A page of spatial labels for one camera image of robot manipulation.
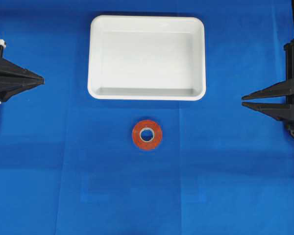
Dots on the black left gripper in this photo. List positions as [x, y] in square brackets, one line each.
[23, 79]

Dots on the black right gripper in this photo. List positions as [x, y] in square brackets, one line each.
[279, 112]

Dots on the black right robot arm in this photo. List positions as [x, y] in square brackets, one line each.
[280, 112]

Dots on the white plastic tray case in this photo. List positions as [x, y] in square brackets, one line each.
[147, 58]

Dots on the orange tape roll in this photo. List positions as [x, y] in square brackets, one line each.
[156, 130]

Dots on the blue table cloth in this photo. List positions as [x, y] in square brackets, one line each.
[69, 166]

